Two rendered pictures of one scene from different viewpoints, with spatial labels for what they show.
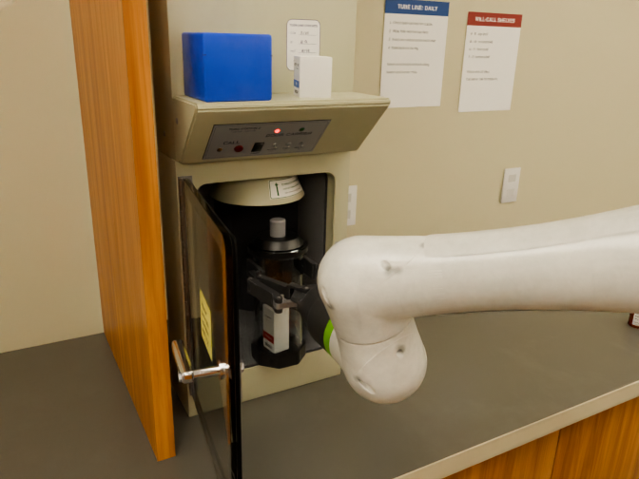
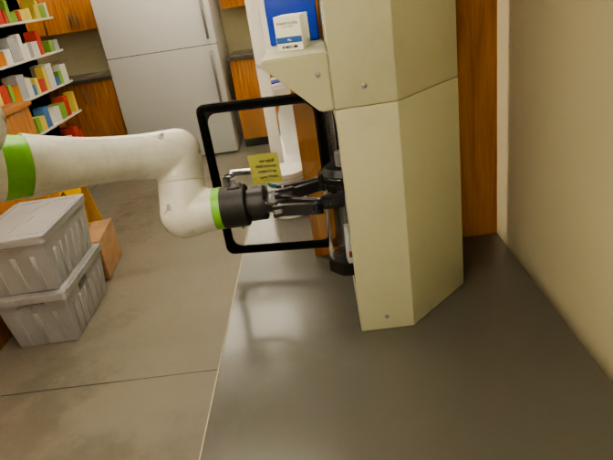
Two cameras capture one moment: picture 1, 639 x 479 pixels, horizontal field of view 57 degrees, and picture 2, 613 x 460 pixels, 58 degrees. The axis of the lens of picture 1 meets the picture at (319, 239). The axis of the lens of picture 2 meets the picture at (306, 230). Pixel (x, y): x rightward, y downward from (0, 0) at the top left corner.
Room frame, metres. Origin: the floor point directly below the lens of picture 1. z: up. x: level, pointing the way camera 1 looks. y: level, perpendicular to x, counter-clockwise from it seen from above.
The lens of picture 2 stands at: (1.50, -0.91, 1.63)
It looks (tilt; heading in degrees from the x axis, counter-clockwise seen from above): 24 degrees down; 123
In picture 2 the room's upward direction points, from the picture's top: 9 degrees counter-clockwise
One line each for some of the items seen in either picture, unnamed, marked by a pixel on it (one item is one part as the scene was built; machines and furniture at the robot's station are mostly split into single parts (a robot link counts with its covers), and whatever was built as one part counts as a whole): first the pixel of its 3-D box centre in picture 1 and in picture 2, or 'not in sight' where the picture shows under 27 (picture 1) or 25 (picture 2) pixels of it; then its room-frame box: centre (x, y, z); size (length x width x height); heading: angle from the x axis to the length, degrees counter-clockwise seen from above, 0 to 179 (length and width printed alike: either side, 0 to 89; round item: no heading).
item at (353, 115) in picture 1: (284, 129); (298, 71); (0.92, 0.06, 1.46); 0.32 x 0.12 x 0.10; 119
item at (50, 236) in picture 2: not in sight; (38, 244); (-1.30, 0.71, 0.49); 0.60 x 0.42 x 0.33; 119
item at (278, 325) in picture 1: (278, 297); (347, 217); (0.98, 0.07, 1.14); 0.11 x 0.11 x 0.21
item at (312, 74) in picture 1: (312, 76); (292, 31); (0.94, 0.02, 1.54); 0.05 x 0.05 x 0.06; 13
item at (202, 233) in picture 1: (207, 336); (271, 178); (0.74, 0.16, 1.19); 0.30 x 0.01 x 0.40; 22
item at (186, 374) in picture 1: (195, 359); not in sight; (0.66, 0.16, 1.20); 0.10 x 0.05 x 0.03; 22
